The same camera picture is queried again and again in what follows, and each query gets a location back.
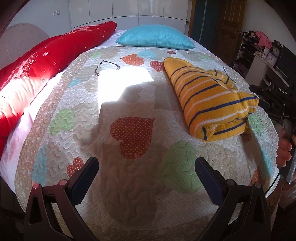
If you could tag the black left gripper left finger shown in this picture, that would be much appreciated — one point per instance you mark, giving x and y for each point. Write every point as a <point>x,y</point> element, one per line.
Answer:
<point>40,219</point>

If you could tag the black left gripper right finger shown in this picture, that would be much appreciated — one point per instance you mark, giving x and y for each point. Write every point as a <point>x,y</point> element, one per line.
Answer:
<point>242,213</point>

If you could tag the yellow striped knit sweater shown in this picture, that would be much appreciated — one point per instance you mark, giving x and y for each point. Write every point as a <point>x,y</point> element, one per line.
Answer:
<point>213,108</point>

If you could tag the person's right hand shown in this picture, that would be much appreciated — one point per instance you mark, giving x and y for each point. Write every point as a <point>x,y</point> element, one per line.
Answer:
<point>283,151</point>

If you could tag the black television screen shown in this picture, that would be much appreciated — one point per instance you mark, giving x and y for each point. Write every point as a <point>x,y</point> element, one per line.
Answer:
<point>286,63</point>

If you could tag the purple desk clock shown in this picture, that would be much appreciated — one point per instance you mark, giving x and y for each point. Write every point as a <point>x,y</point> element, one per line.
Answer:
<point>272,56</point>

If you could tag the white shelf unit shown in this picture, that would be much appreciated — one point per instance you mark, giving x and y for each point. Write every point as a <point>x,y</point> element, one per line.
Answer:
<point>250,63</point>

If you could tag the pink cloth on shelf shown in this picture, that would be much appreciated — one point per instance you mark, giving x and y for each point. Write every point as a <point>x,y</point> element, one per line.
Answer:
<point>263,40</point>

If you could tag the brown wooden door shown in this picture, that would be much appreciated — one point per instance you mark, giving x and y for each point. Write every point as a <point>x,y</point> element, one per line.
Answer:
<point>217,26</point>

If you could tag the patchwork heart quilt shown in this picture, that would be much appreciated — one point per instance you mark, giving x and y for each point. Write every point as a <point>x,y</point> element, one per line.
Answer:
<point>146,187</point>

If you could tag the white glossy wardrobe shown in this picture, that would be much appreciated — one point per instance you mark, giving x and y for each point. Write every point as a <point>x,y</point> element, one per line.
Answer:
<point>128,14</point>

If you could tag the red quilted duvet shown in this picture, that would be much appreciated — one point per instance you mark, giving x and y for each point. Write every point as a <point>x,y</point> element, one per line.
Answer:
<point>22,80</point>

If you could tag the teal knit pillow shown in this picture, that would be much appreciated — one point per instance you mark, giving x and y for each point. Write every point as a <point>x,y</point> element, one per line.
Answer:
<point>160,36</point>

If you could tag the white rounded headboard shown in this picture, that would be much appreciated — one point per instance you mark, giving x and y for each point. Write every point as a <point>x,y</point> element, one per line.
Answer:
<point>17,40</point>

